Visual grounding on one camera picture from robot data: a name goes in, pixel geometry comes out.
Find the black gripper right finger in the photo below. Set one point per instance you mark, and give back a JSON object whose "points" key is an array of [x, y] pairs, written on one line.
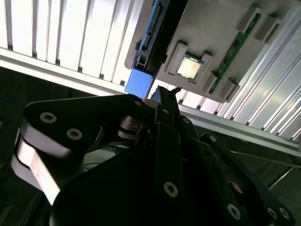
{"points": [[211, 155]]}

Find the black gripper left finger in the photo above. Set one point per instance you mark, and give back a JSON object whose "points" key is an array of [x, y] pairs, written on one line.
{"points": [[94, 110]]}

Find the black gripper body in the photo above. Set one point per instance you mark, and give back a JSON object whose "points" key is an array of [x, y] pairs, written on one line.
{"points": [[117, 200]]}

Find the hard disk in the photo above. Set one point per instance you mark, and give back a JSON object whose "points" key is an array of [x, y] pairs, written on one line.
{"points": [[138, 82]]}

